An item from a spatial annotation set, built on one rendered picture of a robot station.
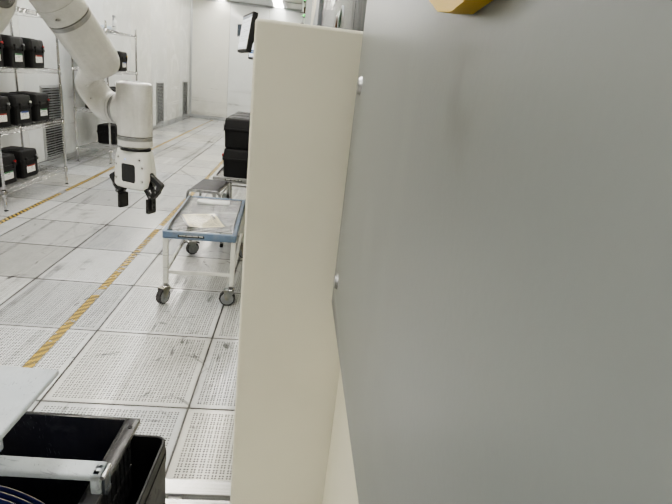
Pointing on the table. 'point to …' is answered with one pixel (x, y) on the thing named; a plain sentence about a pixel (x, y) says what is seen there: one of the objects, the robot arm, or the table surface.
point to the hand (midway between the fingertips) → (137, 206)
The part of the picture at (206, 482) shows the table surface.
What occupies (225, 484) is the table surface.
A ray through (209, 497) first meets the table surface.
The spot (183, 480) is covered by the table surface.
